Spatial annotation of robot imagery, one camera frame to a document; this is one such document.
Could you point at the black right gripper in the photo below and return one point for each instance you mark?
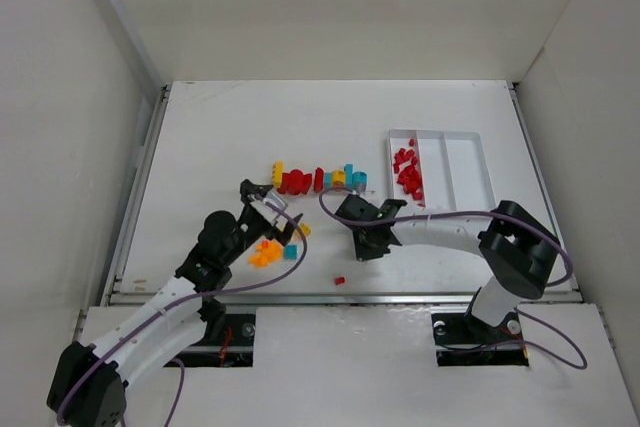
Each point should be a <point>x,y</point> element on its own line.
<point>367,226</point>

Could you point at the teal and yellow lego assembly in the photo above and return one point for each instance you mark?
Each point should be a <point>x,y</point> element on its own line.
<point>346,177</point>

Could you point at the yellow 2x2 lego brick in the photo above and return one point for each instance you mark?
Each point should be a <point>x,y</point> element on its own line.
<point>305,229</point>

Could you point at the orange lego pile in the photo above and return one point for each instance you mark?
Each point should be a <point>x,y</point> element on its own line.
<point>266,253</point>

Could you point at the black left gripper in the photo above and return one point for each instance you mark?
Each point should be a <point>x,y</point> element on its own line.
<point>241,231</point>

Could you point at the white sorting tray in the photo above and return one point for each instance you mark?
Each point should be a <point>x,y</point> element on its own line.
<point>453,166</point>

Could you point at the teal 2x2 lego brick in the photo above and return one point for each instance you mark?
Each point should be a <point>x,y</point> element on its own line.
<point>290,252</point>

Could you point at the red legos in tray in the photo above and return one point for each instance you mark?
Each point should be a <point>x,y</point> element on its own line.
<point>407,174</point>

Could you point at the red rounded lego assembly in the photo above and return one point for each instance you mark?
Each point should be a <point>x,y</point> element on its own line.
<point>297,182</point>

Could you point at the yellow 2x4 lego brick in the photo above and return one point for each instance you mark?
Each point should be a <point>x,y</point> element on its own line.
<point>277,174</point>

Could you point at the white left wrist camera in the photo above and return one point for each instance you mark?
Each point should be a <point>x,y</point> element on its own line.
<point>270,206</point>

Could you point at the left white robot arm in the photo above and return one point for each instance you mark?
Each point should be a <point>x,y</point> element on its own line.
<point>90,381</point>

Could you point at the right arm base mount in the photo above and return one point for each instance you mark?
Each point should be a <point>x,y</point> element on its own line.
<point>463,341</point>

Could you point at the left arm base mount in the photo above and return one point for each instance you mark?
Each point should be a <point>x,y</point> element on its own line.
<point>228,341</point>

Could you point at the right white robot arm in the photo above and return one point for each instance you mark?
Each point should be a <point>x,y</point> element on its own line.
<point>520,252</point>

